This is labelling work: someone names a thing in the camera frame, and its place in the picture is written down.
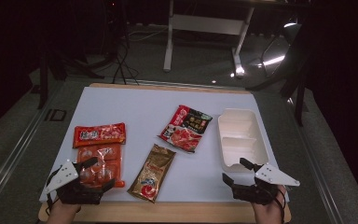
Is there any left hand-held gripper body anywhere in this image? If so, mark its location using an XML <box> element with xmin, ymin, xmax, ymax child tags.
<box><xmin>42</xmin><ymin>159</ymin><xmax>105</xmax><ymax>206</ymax></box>

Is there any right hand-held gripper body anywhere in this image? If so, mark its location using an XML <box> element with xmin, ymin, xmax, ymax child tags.
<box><xmin>231</xmin><ymin>163</ymin><xmax>301</xmax><ymax>206</ymax></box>

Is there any orange snack packet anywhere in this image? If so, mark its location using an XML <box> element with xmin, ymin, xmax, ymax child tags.
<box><xmin>72</xmin><ymin>121</ymin><xmax>128</xmax><ymax>189</ymax></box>

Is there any white plastic tray container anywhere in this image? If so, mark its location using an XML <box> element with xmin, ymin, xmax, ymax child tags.
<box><xmin>216</xmin><ymin>107</ymin><xmax>270</xmax><ymax>174</ymax></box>

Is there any gold sauce packet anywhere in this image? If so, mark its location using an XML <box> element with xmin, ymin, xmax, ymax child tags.
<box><xmin>127</xmin><ymin>143</ymin><xmax>177</xmax><ymax>203</ymax></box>

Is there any red and black food packet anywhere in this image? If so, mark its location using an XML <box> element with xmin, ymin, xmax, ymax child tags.
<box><xmin>157</xmin><ymin>105</ymin><xmax>213</xmax><ymax>154</ymax></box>

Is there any person's right hand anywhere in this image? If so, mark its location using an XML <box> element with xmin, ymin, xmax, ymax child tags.
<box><xmin>251</xmin><ymin>185</ymin><xmax>289</xmax><ymax>224</ymax></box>

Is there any person's left hand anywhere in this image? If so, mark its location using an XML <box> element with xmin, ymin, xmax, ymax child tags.
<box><xmin>46</xmin><ymin>198</ymin><xmax>82</xmax><ymax>224</ymax></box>

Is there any black metal stand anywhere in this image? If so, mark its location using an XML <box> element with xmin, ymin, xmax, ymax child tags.
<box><xmin>36</xmin><ymin>43</ymin><xmax>119</xmax><ymax>110</ymax></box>

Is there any dark glossy panel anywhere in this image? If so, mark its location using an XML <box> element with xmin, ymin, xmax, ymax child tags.
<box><xmin>260</xmin><ymin>21</ymin><xmax>303</xmax><ymax>77</ymax></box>

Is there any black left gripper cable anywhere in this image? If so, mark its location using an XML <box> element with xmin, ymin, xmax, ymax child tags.
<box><xmin>44</xmin><ymin>167</ymin><xmax>63</xmax><ymax>218</ymax></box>

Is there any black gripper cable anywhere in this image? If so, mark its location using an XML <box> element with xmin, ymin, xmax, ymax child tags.
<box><xmin>44</xmin><ymin>167</ymin><xmax>63</xmax><ymax>218</ymax></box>
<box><xmin>271</xmin><ymin>186</ymin><xmax>288</xmax><ymax>224</ymax></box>

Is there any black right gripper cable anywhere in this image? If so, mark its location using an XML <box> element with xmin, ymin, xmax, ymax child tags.
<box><xmin>271</xmin><ymin>186</ymin><xmax>288</xmax><ymax>224</ymax></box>

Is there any metal floor rail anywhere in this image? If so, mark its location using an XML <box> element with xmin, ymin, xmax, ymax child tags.
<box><xmin>0</xmin><ymin>92</ymin><xmax>60</xmax><ymax>208</ymax></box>
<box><xmin>287</xmin><ymin>97</ymin><xmax>344</xmax><ymax>224</ymax></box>

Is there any pale floor cable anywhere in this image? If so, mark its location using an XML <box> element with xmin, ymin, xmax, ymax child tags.
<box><xmin>127</xmin><ymin>25</ymin><xmax>170</xmax><ymax>43</ymax></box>

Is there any white metal desk frame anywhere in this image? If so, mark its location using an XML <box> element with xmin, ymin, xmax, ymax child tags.
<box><xmin>162</xmin><ymin>0</ymin><xmax>255</xmax><ymax>78</ymax></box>

